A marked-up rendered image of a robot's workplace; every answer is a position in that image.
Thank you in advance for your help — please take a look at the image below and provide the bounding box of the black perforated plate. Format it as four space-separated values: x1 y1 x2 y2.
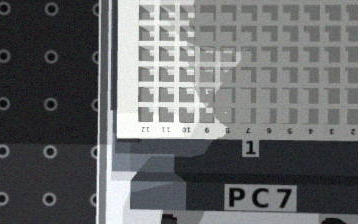
0 0 99 224

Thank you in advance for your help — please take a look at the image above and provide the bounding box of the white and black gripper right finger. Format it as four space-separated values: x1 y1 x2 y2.
321 218 346 224

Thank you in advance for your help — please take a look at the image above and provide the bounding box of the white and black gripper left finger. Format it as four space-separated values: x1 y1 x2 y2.
161 214 177 224

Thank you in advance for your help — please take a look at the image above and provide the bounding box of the white well plate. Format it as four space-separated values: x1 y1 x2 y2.
117 0 358 141

